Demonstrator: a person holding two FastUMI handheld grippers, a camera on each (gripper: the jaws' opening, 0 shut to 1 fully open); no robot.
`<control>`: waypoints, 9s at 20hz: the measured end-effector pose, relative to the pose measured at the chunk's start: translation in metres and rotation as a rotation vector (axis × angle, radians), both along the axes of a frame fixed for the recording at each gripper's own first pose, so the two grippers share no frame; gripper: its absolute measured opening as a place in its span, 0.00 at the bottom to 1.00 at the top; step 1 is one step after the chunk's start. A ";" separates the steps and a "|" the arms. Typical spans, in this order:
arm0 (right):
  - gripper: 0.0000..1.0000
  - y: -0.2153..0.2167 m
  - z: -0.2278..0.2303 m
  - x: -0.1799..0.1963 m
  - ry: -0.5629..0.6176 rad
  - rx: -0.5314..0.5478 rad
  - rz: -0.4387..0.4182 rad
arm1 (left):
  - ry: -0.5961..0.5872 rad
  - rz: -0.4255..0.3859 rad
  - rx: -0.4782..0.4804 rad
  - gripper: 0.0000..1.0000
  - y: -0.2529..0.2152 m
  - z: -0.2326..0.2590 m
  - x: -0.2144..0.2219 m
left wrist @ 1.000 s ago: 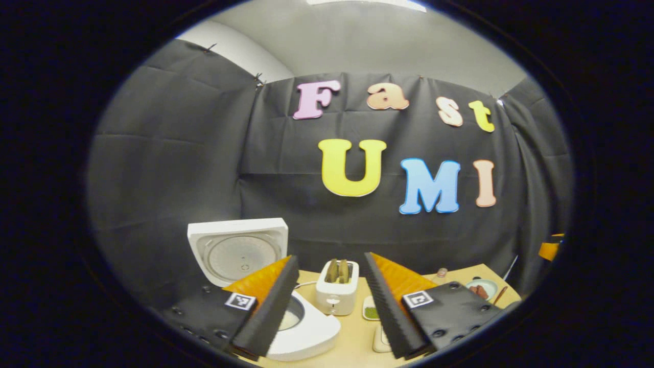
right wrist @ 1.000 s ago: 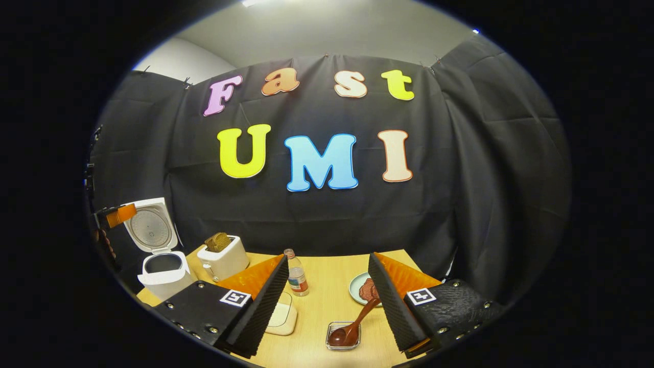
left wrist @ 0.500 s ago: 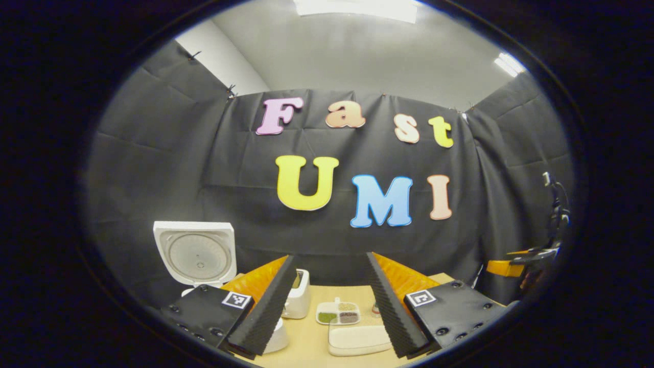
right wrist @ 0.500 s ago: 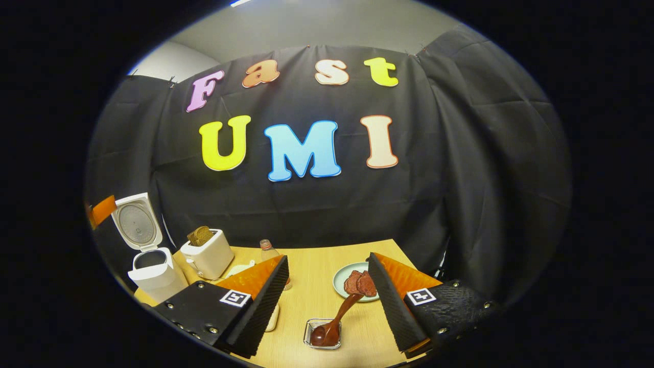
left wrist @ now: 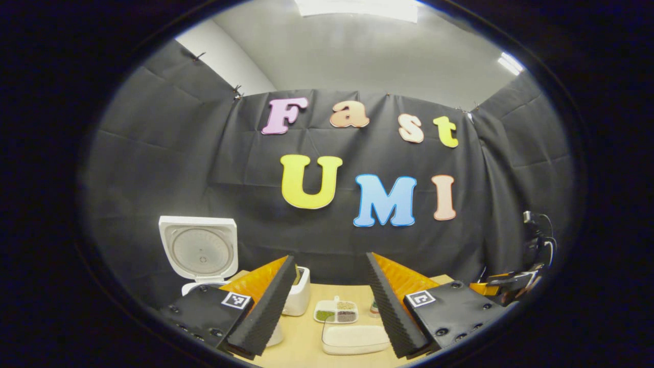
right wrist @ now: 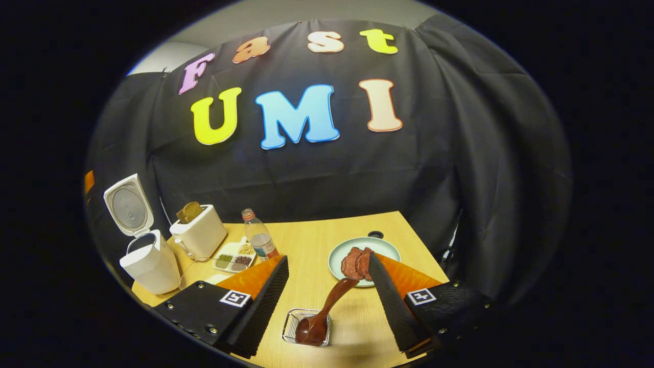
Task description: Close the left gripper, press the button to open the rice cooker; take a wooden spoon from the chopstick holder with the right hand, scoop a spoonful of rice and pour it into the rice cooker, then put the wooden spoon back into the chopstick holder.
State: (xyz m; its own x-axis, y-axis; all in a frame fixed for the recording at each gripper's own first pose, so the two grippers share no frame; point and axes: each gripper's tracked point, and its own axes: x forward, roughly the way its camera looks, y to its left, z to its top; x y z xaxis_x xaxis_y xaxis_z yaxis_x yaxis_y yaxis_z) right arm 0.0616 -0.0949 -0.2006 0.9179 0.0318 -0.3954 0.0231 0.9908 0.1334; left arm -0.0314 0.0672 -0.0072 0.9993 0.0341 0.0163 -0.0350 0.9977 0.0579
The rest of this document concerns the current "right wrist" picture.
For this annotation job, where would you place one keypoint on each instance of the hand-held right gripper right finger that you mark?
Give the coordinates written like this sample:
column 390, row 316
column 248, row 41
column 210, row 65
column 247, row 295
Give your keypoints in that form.
column 391, row 306

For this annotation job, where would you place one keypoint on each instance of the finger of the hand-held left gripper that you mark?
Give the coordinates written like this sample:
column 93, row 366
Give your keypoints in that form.
column 89, row 183

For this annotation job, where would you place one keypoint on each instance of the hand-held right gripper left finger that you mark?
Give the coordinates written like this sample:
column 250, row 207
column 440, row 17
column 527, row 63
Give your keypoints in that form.
column 260, row 317

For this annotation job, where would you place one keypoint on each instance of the brown wooden spoon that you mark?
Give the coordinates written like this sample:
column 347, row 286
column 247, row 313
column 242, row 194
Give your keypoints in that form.
column 327, row 312

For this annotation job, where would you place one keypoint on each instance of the white rice cooker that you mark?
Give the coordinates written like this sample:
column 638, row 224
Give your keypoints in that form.
column 150, row 266

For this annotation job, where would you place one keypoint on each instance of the red meat slice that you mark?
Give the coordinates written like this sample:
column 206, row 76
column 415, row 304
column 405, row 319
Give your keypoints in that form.
column 364, row 263
column 350, row 265

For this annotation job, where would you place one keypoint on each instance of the pale green plate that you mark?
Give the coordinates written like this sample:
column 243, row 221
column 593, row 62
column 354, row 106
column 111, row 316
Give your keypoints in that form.
column 378, row 248

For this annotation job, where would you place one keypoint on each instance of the divided grain tray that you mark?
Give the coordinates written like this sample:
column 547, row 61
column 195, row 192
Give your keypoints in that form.
column 235, row 258

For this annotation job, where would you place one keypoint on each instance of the small black round object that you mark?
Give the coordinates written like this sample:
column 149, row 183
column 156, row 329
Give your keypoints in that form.
column 376, row 235

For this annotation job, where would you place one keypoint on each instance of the clear plastic bottle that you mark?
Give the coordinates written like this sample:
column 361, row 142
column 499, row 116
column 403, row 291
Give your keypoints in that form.
column 261, row 240

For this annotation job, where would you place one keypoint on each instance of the toasted bread slice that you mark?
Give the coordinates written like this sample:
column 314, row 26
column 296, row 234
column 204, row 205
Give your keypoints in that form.
column 183, row 215
column 194, row 209

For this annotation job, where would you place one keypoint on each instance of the white toaster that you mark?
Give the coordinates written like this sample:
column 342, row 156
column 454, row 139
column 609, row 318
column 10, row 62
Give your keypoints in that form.
column 204, row 235

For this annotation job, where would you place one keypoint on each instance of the black backdrop cloth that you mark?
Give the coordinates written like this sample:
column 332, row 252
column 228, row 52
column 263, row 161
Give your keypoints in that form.
column 317, row 174

